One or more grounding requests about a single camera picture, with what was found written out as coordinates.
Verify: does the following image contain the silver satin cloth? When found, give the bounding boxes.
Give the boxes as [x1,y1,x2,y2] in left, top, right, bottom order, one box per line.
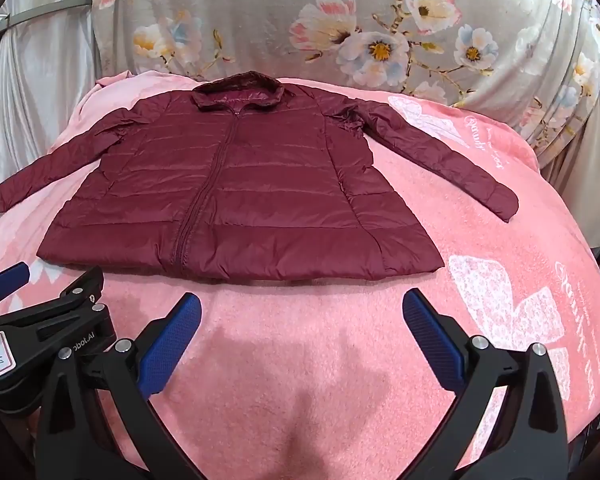
[0,0,108,228]

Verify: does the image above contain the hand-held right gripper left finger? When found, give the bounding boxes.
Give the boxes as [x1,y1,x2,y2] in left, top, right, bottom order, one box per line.
[34,292,203,480]

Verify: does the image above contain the maroon puffer jacket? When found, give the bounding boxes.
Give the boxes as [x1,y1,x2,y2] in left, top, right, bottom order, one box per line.
[0,71,521,283]

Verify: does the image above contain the pink printed blanket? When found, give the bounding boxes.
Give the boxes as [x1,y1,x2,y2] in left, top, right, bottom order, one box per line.
[0,72,600,480]

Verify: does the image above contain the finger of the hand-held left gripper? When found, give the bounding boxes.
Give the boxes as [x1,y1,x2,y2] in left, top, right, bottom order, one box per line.
[0,262,32,307]
[0,266,107,342]

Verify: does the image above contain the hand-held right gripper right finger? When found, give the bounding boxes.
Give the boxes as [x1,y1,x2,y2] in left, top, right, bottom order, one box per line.
[403,288,569,480]

